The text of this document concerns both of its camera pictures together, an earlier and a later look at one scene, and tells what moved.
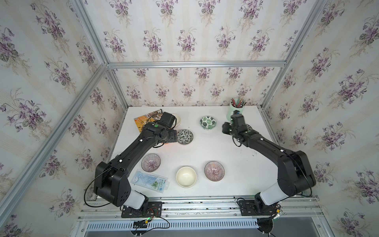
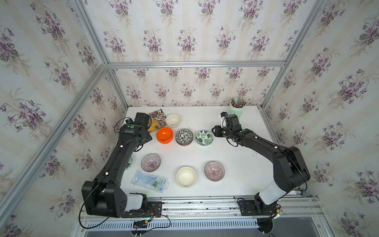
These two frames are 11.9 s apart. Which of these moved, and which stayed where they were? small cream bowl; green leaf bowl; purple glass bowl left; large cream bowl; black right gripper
Moved: green leaf bowl; black right gripper
Stayed: large cream bowl; small cream bowl; purple glass bowl left
